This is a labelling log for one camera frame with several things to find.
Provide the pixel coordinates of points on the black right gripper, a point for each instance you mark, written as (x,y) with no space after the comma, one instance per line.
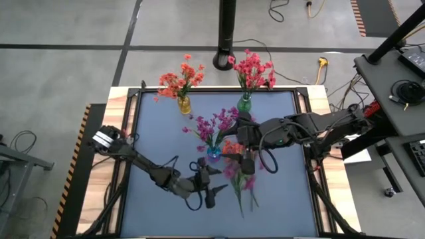
(250,134)

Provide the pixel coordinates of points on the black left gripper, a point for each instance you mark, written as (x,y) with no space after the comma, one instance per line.
(201,181)

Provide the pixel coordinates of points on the purple artificial flower stem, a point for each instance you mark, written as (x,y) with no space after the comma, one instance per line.
(225,121)
(202,127)
(229,171)

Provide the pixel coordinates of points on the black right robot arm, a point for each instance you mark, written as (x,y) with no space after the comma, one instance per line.
(315,124)

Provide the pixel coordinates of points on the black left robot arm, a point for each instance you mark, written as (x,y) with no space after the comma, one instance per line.
(149,167)

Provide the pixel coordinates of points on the blue glass vase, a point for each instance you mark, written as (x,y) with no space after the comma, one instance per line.
(214,155)

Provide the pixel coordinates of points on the green glass vase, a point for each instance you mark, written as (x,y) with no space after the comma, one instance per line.
(244,105)

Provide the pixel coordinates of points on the yellow glass vase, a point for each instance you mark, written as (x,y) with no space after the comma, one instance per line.
(184,106)

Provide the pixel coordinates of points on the blue-grey table mat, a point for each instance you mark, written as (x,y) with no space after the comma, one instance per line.
(149,219)

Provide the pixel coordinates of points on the white paper sheet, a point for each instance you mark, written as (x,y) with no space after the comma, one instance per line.
(360,156)

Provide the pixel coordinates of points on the yellow power plug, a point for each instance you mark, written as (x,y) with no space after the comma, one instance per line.
(322,61)

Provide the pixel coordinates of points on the black round-base pole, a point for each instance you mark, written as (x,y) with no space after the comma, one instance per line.
(226,26)

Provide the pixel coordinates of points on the black striped-edge floor panel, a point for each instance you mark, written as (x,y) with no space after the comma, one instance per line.
(76,186)

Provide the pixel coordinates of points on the red power strip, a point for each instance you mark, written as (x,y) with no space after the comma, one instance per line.
(373,108)

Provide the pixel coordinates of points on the black caster wheel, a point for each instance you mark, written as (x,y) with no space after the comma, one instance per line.
(388,192)

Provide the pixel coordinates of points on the dark grey side table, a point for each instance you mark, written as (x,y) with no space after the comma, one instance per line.
(382,86)

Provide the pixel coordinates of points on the black keyboard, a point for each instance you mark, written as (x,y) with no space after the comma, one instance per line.
(416,156)

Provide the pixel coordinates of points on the black diagonal beam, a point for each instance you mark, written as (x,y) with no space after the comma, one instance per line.
(395,34)

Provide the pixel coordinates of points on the black floor mat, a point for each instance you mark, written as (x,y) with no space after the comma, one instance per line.
(378,16)

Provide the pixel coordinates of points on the black electronic box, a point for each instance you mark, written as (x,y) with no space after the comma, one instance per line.
(415,61)

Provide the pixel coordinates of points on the black frame clamp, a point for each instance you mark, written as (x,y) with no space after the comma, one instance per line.
(267,85)
(143,85)

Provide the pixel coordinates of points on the black metal table frame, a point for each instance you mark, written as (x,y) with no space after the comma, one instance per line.
(285,89)

